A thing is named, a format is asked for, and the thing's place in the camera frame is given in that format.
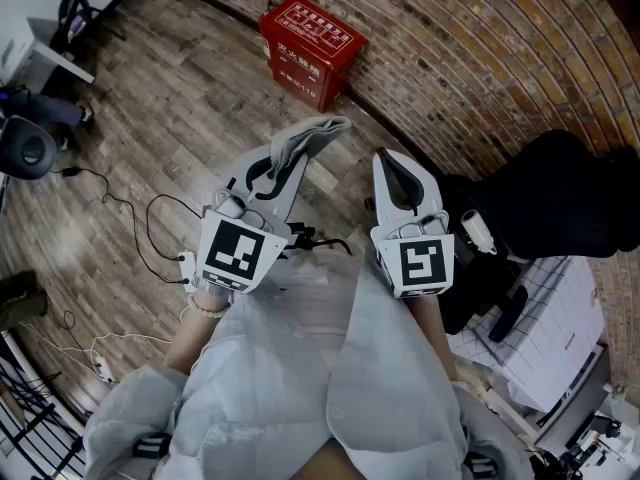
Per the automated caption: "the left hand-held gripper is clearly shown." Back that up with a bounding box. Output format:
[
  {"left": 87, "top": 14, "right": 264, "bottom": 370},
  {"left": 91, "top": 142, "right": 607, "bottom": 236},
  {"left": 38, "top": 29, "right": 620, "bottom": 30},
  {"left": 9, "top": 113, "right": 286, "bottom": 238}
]
[{"left": 193, "top": 146, "right": 313, "bottom": 295}]

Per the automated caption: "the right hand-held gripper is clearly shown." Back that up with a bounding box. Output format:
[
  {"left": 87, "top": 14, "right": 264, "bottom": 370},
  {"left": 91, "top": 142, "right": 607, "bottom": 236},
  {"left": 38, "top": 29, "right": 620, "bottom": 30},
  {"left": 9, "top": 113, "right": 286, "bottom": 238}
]
[{"left": 369, "top": 146, "right": 456, "bottom": 300}]

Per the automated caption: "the grey cloth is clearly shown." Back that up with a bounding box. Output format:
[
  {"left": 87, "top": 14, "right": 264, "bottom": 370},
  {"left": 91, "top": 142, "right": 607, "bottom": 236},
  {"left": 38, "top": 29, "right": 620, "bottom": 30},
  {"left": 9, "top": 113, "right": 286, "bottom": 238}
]
[{"left": 268, "top": 115, "right": 354, "bottom": 182}]

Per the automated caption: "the red fire extinguisher box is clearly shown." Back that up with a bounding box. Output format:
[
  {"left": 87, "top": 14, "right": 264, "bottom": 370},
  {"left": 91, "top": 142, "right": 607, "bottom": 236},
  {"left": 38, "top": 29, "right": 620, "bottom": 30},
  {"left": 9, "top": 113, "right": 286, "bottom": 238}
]
[{"left": 258, "top": 0, "right": 370, "bottom": 114}]

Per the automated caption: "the person's right forearm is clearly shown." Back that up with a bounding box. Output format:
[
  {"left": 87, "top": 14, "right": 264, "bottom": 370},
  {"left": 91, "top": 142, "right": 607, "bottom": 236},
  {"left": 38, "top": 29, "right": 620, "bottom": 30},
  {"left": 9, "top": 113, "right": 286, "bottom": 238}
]
[{"left": 404, "top": 295, "right": 459, "bottom": 384}]

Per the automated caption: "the person's left forearm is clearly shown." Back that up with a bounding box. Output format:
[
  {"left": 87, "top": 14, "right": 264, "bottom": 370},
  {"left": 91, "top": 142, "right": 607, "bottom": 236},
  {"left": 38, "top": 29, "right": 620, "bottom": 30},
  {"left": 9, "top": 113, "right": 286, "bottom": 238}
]
[{"left": 160, "top": 295, "right": 231, "bottom": 375}]

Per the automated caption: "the person's left hand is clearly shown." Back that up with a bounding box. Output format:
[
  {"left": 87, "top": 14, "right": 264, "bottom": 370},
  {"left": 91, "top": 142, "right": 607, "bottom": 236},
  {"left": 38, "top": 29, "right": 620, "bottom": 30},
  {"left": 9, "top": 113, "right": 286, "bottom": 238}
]
[{"left": 192, "top": 276, "right": 235, "bottom": 305}]

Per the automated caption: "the black battery pack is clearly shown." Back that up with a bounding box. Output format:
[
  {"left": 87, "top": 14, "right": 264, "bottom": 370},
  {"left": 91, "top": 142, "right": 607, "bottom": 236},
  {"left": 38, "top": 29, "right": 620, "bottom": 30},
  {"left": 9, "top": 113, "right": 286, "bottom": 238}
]
[{"left": 285, "top": 221, "right": 317, "bottom": 250}]

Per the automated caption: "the white cylindrical device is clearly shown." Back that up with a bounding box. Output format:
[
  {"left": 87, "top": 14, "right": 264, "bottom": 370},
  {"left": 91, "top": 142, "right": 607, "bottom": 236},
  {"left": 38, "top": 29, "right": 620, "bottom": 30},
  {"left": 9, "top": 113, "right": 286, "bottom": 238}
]
[{"left": 459, "top": 209, "right": 500, "bottom": 256}]

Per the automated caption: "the black office chair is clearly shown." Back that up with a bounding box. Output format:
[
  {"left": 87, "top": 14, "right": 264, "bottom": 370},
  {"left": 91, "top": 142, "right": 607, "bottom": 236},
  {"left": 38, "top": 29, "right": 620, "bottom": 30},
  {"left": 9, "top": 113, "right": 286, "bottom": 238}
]
[{"left": 439, "top": 128, "right": 640, "bottom": 344}]

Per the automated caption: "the person's white shirt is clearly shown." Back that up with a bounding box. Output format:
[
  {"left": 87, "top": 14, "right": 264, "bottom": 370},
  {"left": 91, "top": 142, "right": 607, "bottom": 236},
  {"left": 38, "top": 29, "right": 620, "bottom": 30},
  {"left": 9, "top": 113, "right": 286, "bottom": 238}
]
[{"left": 82, "top": 247, "right": 534, "bottom": 480}]

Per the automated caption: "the white gridded storage box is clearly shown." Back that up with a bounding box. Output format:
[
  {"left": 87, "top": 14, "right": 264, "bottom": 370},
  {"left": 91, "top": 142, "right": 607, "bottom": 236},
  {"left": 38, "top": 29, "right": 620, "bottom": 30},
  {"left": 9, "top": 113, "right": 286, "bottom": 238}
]
[{"left": 446, "top": 255, "right": 607, "bottom": 414}]

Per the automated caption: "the white power strip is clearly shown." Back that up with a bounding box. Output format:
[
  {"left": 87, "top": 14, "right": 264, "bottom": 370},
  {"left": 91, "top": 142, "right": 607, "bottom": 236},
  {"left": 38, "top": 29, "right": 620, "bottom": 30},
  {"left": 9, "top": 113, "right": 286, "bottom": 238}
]
[{"left": 91, "top": 351, "right": 117, "bottom": 385}]

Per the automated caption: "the black mesh chair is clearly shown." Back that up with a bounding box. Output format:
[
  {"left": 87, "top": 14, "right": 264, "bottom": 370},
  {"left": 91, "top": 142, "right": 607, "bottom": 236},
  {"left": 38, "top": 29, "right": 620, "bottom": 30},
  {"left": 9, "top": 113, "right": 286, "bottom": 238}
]
[{"left": 49, "top": 0, "right": 129, "bottom": 62}]

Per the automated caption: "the white desk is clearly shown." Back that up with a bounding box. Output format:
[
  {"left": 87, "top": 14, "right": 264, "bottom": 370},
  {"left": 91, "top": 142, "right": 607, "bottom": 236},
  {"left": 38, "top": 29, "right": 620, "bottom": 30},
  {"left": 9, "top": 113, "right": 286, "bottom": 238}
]
[{"left": 0, "top": 15, "right": 96, "bottom": 87}]

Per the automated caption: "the black lab equipment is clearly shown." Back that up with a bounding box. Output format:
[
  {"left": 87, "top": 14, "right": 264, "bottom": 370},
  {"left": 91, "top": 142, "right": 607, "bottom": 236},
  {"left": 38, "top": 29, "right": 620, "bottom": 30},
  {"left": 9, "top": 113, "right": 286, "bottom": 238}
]
[{"left": 529, "top": 412, "right": 626, "bottom": 480}]

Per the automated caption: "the black metal rack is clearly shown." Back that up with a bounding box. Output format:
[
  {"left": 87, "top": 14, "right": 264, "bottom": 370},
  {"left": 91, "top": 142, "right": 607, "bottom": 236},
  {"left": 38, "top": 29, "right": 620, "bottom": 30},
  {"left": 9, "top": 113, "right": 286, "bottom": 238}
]
[{"left": 0, "top": 330, "right": 87, "bottom": 480}]

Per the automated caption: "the black battery pack cable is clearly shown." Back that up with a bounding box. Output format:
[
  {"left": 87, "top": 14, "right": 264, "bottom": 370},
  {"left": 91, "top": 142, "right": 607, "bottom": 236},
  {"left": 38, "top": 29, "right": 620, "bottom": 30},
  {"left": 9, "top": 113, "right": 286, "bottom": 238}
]
[{"left": 309, "top": 236, "right": 353, "bottom": 258}]

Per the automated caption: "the white bead bracelet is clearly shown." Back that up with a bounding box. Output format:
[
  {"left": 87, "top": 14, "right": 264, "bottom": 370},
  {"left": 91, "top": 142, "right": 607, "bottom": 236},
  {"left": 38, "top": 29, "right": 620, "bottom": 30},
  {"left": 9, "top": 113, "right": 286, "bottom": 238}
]
[{"left": 187, "top": 292, "right": 231, "bottom": 320}]

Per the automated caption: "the black floor cable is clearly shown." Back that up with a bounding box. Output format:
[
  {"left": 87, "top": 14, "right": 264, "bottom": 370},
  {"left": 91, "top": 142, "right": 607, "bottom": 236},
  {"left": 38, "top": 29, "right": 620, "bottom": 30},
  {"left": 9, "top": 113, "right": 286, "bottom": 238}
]
[{"left": 59, "top": 166, "right": 194, "bottom": 285}]

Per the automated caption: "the white floor cable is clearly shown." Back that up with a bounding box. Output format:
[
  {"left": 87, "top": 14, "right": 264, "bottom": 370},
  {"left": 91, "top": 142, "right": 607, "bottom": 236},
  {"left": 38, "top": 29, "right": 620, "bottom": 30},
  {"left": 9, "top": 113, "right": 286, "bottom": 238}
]
[{"left": 19, "top": 302, "right": 174, "bottom": 369}]

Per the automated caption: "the black strap buckle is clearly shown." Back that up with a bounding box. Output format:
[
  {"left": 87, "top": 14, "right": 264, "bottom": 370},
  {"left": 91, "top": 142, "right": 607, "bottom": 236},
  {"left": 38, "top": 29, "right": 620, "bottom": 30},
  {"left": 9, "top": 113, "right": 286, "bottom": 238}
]
[
  {"left": 464, "top": 455, "right": 501, "bottom": 480},
  {"left": 132, "top": 432, "right": 172, "bottom": 462}
]

